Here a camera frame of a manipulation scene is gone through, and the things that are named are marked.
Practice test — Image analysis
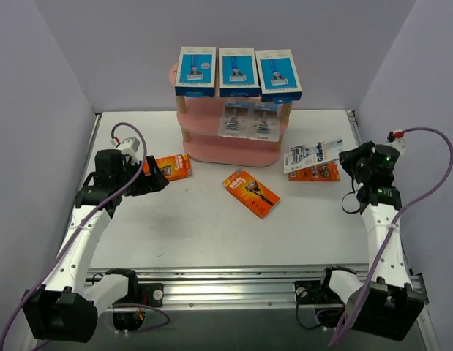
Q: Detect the white Gillette pack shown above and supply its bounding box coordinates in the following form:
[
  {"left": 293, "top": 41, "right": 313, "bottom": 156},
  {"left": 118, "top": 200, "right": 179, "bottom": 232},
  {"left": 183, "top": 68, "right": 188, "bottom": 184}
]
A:
[
  {"left": 217, "top": 101, "right": 254, "bottom": 139},
  {"left": 284, "top": 139, "right": 344, "bottom": 173}
]

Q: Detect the clear blister razor pack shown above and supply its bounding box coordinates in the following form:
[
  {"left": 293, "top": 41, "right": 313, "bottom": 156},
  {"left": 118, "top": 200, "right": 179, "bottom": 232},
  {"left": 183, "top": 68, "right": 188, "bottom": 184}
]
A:
[{"left": 248, "top": 102, "right": 280, "bottom": 143}]

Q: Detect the blue Harry's razor box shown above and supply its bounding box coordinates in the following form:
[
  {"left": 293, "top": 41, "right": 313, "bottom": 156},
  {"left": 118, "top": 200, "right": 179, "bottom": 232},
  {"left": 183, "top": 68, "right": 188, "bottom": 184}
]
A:
[{"left": 255, "top": 49, "right": 302, "bottom": 104}]

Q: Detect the blue Harry's box front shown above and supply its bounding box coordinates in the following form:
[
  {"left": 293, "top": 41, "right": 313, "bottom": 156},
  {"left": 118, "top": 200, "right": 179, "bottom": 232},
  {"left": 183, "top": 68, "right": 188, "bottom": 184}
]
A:
[{"left": 218, "top": 48, "right": 261, "bottom": 97}]

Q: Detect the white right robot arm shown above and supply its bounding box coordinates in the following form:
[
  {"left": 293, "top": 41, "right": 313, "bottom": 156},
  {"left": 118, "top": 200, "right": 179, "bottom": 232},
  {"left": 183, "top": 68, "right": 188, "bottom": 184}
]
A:
[{"left": 316, "top": 138, "right": 424, "bottom": 348}]

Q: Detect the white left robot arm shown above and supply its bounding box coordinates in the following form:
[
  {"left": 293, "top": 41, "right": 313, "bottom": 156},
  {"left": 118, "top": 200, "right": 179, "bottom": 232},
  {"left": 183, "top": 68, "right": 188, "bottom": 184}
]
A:
[{"left": 23, "top": 149, "right": 169, "bottom": 343}]

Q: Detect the pink three-tier shelf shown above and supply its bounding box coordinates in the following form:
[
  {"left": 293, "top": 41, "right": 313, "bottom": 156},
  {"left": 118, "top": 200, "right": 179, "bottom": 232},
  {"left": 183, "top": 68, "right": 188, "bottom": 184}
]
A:
[{"left": 169, "top": 64, "right": 293, "bottom": 167}]

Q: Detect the orange Gillette Fusion box left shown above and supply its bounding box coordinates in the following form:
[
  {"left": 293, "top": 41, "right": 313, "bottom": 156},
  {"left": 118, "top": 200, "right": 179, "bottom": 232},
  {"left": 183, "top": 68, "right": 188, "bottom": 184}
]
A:
[{"left": 143, "top": 154, "right": 192, "bottom": 181}]

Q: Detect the orange razor cartridge box right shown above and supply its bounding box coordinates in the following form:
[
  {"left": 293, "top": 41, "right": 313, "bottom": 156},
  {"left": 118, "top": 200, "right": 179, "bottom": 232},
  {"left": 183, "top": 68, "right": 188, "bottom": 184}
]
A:
[{"left": 288, "top": 162, "right": 340, "bottom": 182}]

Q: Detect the orange Gillette box centre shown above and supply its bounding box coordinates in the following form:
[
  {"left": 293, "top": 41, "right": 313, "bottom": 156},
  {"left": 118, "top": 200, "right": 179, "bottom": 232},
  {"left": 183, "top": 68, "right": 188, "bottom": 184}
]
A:
[{"left": 222, "top": 168, "right": 280, "bottom": 219}]

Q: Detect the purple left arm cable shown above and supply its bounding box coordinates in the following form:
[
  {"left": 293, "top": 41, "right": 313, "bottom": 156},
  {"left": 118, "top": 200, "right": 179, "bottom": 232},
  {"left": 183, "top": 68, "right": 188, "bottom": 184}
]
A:
[{"left": 0, "top": 122, "right": 171, "bottom": 350}]

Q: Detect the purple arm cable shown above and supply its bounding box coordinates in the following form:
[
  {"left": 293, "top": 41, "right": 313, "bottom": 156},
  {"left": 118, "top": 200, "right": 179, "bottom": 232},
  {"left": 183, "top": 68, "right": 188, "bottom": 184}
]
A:
[
  {"left": 327, "top": 127, "right": 453, "bottom": 348},
  {"left": 0, "top": 122, "right": 171, "bottom": 350}
]

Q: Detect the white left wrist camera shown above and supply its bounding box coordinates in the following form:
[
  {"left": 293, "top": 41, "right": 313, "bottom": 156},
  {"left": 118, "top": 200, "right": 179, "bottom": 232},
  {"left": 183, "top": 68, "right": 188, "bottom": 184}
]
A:
[{"left": 110, "top": 137, "right": 141, "bottom": 165}]

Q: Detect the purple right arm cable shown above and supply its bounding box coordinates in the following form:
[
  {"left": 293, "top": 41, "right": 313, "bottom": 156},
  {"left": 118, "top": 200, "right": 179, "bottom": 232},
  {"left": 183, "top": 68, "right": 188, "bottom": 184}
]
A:
[{"left": 327, "top": 127, "right": 453, "bottom": 348}]

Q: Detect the aluminium front rail frame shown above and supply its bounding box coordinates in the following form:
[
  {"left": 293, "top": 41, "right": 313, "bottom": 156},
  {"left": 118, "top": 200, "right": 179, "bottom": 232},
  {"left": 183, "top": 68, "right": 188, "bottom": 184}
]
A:
[{"left": 31, "top": 111, "right": 430, "bottom": 315}]

